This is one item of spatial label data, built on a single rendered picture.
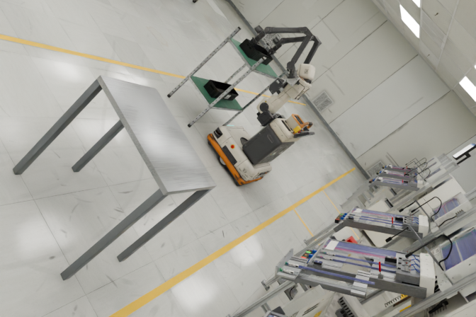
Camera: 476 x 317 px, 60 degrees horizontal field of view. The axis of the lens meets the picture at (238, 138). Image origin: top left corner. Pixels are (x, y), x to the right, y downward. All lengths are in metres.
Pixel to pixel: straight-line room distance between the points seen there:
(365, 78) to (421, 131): 1.98
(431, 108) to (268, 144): 7.62
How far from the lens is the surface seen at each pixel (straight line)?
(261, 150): 4.32
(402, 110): 11.45
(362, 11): 11.94
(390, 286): 2.80
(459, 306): 2.85
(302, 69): 4.40
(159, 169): 1.94
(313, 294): 2.56
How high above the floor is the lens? 1.77
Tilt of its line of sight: 19 degrees down
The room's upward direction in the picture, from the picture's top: 50 degrees clockwise
